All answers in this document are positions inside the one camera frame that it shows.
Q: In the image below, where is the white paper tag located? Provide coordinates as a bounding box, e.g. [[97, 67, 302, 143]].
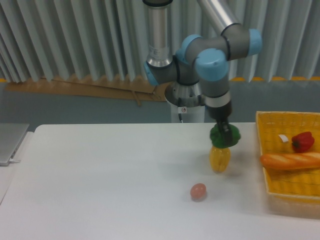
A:
[[278, 134, 289, 143]]

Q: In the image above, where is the green bell pepper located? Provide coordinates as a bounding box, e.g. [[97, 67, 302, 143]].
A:
[[209, 124, 241, 149]]

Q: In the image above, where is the red bell pepper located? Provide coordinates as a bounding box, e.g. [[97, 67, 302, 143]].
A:
[[291, 131, 315, 153]]

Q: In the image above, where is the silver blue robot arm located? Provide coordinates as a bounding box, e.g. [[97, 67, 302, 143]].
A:
[[144, 0, 262, 149]]

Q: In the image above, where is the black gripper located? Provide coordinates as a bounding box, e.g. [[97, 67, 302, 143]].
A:
[[206, 101, 233, 147]]

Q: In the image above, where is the yellow woven basket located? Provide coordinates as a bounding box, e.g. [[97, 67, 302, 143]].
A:
[[255, 111, 320, 204]]

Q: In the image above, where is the silver laptop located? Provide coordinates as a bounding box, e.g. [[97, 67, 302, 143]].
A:
[[0, 123, 29, 167]]

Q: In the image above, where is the yellow bell pepper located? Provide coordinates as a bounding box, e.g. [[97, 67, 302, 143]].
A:
[[209, 146, 231, 173]]

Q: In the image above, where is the baguette bread loaf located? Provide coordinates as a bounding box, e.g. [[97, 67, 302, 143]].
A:
[[259, 151, 320, 170]]

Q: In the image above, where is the brown egg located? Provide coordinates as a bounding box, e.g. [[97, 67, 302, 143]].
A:
[[189, 183, 207, 200]]

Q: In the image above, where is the black base cable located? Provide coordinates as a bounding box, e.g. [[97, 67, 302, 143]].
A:
[[177, 97, 185, 124]]

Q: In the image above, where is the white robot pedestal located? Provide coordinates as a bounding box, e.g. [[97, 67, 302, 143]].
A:
[[167, 102, 205, 123]]

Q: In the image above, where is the brown cardboard sheet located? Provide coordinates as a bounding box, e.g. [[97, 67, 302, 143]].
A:
[[5, 74, 170, 106]]

